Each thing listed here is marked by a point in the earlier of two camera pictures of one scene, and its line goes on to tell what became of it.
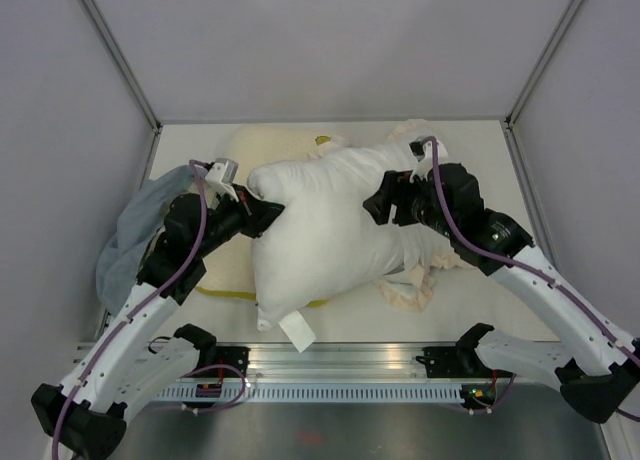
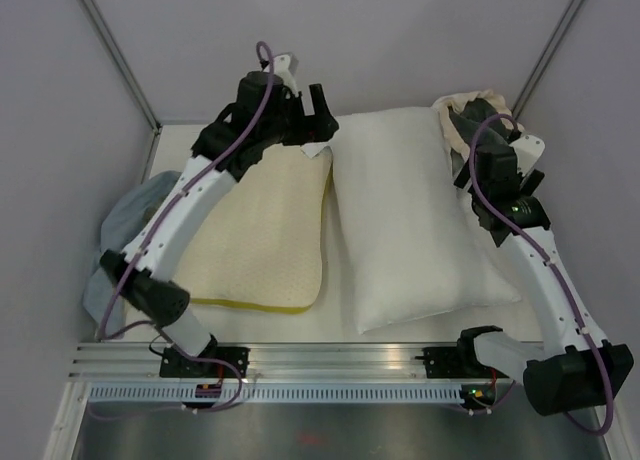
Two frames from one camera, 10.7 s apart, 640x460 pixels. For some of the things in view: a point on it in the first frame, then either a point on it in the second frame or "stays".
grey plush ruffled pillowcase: x=424 y=251 to x=473 y=120
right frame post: x=572 y=7 stays
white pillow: x=328 y=237 to x=415 y=243
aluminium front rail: x=316 y=362 stays
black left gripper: x=257 y=215 to x=317 y=128
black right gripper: x=396 y=187 to x=529 y=186
